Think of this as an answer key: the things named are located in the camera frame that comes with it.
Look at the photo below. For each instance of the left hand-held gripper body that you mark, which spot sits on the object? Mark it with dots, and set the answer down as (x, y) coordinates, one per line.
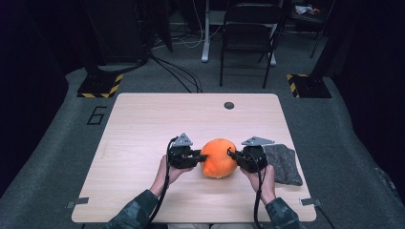
(181, 157)

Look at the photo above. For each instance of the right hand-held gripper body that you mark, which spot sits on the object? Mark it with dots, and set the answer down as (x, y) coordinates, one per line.
(253, 157)

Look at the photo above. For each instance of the orange plush toy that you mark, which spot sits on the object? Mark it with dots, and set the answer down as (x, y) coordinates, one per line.
(218, 159)

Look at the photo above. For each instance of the grey cloth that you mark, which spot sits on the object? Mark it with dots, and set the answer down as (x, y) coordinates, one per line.
(285, 165)

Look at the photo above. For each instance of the person's left hand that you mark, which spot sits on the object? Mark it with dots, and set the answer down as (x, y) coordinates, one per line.
(165, 178)

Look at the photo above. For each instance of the person's right hand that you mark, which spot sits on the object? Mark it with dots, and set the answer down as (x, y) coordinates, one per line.
(266, 184)

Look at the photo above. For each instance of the dark round table grommet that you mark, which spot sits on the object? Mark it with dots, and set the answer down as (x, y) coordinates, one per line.
(229, 105)

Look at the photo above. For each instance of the grey tape strip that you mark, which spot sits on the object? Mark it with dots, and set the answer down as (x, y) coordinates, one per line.
(78, 202)
(310, 202)

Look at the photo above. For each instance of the black stand base striped edge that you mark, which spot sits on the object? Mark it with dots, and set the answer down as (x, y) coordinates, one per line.
(98, 87)
(310, 87)

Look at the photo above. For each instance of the white desk leg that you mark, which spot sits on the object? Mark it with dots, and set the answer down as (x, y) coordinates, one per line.
(272, 61)
(206, 47)

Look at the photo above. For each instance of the black folding chair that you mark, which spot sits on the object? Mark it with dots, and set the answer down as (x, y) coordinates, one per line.
(250, 38)

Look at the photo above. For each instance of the black cabinet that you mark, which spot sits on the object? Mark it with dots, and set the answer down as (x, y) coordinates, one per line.
(117, 31)

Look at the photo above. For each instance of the orange and white clutter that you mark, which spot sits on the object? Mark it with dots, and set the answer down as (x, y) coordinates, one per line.
(305, 9)

